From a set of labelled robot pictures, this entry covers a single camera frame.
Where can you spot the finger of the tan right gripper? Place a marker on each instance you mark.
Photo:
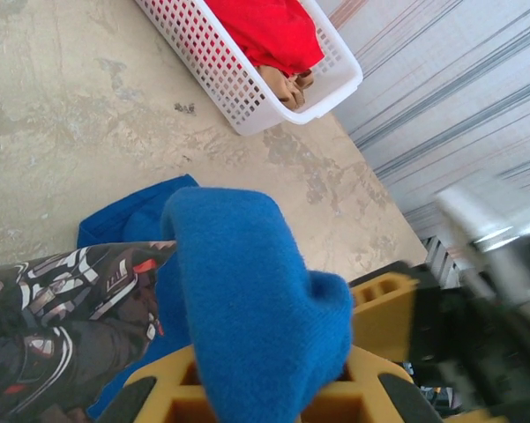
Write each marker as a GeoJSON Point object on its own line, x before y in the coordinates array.
{"type": "Point", "coordinates": [383, 321]}

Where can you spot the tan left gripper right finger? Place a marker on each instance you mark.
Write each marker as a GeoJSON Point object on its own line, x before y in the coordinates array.
{"type": "Point", "coordinates": [370, 396]}

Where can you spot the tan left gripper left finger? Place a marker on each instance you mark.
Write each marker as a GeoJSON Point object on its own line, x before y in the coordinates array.
{"type": "Point", "coordinates": [167, 396]}

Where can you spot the blue printed t-shirt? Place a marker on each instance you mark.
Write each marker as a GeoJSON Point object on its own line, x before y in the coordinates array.
{"type": "Point", "coordinates": [247, 273]}

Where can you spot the red t-shirt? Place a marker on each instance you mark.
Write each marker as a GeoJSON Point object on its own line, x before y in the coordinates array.
{"type": "Point", "coordinates": [273, 31]}

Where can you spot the brown cloth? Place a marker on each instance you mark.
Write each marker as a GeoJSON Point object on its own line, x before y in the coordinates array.
{"type": "Point", "coordinates": [286, 90]}

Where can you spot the white plastic mesh basket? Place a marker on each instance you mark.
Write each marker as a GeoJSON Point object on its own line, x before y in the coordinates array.
{"type": "Point", "coordinates": [229, 70]}

